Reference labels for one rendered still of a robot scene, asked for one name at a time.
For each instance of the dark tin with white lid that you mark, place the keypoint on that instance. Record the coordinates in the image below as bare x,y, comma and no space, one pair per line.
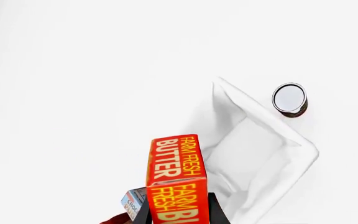
289,98

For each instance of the dark red object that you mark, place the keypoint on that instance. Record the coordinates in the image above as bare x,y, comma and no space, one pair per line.
117,219

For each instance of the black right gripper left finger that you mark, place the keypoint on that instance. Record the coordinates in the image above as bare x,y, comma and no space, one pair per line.
144,215

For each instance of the blue chocolate pudding box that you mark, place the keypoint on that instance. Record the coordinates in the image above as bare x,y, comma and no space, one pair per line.
134,201

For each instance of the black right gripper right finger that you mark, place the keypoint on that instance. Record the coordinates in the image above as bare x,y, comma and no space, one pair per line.
217,211

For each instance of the red butter box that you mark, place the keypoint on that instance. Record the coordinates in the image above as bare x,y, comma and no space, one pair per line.
174,177

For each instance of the white basket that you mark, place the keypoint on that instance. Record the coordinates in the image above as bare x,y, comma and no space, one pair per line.
253,149

